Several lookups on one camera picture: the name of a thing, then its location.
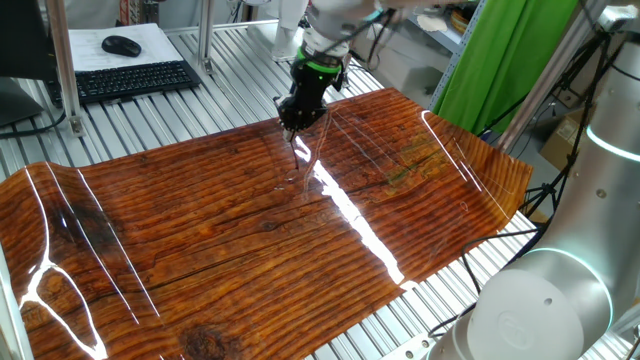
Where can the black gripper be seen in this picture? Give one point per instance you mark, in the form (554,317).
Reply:
(312,87)

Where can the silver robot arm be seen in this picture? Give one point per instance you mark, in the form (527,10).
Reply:
(575,280)

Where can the white plastic stand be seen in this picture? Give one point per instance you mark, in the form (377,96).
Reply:
(282,42)

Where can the glossy wood-grain mat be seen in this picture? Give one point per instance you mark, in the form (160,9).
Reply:
(225,225)

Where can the grey metal shelf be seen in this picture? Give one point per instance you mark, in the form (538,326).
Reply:
(442,36)

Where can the white paper sheet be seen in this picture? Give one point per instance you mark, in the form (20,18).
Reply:
(150,42)

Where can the black keyboard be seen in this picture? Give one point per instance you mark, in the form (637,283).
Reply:
(130,79)

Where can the black computer mouse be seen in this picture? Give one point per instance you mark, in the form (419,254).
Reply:
(121,46)

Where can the green curtain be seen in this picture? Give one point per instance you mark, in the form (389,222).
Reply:
(505,55)

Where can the cardboard box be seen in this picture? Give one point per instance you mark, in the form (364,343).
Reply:
(562,137)

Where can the black tripod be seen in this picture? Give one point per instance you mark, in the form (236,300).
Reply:
(569,159)

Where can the black monitor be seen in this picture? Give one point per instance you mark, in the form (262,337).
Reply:
(22,40)

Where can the aluminium frame post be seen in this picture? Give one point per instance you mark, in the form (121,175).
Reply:
(12,310)
(206,35)
(550,75)
(64,70)

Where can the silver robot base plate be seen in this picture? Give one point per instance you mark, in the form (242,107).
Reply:
(415,350)

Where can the silver camera on tripod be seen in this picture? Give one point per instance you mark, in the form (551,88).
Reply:
(617,17)

